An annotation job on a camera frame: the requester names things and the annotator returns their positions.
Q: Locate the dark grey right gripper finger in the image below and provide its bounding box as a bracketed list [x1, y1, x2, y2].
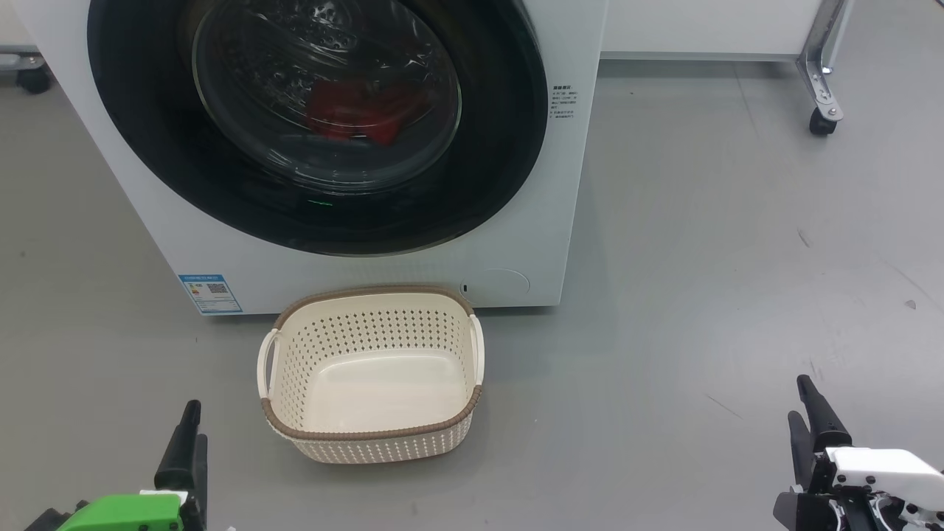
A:
[796, 375, 853, 487]
[788, 410, 816, 493]

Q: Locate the washing machine glass door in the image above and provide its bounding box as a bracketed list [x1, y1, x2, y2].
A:
[87, 0, 548, 257]

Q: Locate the blue energy label sticker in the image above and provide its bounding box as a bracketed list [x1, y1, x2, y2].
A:
[178, 274, 243, 316]

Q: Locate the white front-load washing machine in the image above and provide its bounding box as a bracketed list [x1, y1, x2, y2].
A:
[11, 0, 609, 318]

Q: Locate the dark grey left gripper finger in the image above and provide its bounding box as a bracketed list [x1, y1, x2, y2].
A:
[184, 434, 209, 531]
[153, 400, 201, 492]

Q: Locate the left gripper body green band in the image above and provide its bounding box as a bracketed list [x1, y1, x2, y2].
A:
[55, 493, 185, 531]

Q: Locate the cream perforated laundry basket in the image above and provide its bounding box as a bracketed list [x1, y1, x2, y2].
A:
[257, 285, 485, 465]

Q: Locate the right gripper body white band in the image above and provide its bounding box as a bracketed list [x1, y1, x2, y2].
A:
[773, 446, 944, 531]

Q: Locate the red and white jersey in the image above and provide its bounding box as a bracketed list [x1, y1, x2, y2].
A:
[306, 80, 428, 146]

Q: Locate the black text warning sticker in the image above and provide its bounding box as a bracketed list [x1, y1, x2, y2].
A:
[549, 85, 580, 120]

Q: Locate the white partition panel on casters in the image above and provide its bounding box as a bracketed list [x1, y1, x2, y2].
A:
[0, 46, 52, 95]
[601, 0, 856, 137]

